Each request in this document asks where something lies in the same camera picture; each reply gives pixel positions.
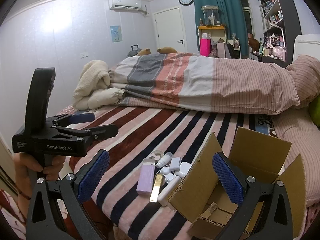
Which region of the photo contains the striped plush bed blanket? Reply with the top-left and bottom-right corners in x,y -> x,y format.
63,106 -> 275,239

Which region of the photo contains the dark bookshelf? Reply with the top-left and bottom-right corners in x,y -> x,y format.
259,0 -> 302,68

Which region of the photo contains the white air conditioner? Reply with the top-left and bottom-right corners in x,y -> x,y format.
108,0 -> 142,11

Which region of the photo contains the glass display case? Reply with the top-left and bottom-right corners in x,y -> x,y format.
201,5 -> 221,26

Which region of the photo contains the blue wall poster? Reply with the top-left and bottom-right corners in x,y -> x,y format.
110,25 -> 123,42

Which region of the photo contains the white earbuds case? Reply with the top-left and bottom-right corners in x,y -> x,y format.
175,161 -> 191,179

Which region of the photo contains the white square charger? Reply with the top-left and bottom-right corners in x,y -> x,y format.
169,157 -> 181,172

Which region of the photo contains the yellow white desk shelf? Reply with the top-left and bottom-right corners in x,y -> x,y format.
197,25 -> 227,51

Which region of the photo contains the white small bottle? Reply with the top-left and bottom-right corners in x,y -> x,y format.
155,152 -> 173,169

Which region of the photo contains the brown plush bear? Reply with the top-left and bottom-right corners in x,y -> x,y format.
157,47 -> 177,54

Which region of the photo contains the white headboard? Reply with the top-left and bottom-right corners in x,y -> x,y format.
292,34 -> 320,61

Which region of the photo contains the person's left hand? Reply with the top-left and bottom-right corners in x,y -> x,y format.
14,153 -> 66,200

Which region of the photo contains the brown cardboard box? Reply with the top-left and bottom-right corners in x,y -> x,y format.
169,127 -> 305,239

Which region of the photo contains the cream fleece blanket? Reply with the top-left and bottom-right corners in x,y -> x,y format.
73,60 -> 125,111

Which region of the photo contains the teal curtain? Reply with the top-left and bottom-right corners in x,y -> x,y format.
194,0 -> 249,56

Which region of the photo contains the white rectangular case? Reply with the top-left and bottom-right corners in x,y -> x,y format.
157,176 -> 181,206

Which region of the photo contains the striped pink duvet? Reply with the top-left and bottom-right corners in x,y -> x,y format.
109,53 -> 300,115

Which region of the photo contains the pink ribbed pillow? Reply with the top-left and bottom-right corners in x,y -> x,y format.
271,109 -> 320,208
286,55 -> 320,109

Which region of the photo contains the pink gift bag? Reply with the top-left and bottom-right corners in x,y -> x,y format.
200,38 -> 212,56

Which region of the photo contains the white door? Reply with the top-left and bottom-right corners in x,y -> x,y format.
153,7 -> 187,52

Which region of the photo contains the green plush toy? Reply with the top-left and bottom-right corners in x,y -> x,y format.
308,100 -> 320,127

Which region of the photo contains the white tape dispenser ring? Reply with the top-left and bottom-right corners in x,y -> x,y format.
148,151 -> 164,163

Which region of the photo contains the lilac rectangular box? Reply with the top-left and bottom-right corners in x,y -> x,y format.
136,165 -> 155,195

